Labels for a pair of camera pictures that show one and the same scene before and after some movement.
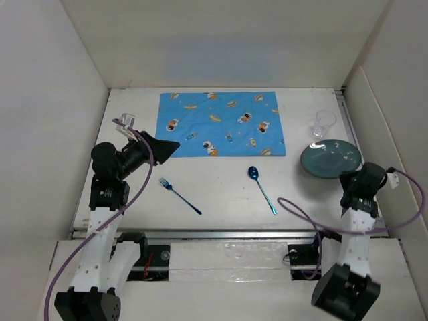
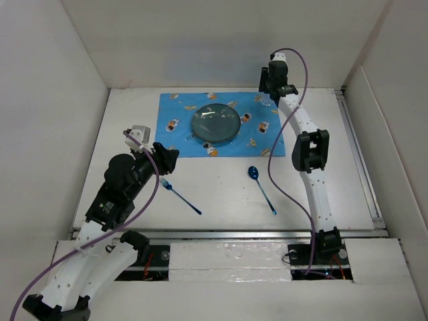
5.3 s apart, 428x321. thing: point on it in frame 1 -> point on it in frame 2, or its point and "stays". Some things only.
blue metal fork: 169,186 stays
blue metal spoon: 253,172 stays
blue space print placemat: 221,124 stays
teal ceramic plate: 328,158 -> 216,123
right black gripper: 344,177 -> 263,86
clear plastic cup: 324,120 -> 266,100
